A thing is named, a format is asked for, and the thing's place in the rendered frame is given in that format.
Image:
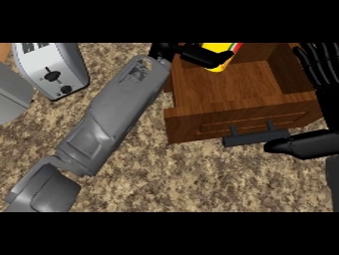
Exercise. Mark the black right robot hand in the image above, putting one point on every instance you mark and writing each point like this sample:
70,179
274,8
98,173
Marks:
327,99

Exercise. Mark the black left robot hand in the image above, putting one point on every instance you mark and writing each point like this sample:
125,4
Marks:
197,54

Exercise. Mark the yellow cup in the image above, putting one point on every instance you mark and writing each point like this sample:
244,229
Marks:
219,63

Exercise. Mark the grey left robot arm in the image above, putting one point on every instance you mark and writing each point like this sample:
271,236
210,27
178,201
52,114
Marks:
113,109

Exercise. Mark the brown wooden drawer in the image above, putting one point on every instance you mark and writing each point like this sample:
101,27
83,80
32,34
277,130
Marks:
231,96

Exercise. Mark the silver toaster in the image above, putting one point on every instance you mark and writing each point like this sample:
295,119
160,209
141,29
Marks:
52,68

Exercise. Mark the grey rounded appliance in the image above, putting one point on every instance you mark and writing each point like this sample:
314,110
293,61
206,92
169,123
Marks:
1,89

